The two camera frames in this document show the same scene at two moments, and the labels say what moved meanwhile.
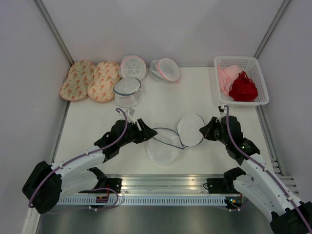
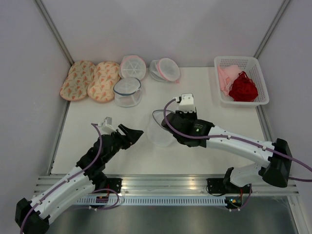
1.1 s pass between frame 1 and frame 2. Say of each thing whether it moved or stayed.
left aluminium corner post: stayed
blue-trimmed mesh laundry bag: moved
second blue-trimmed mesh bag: stayed
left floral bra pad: stayed
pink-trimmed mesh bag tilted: stayed
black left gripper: moved
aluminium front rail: stayed
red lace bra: stayed
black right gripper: moved
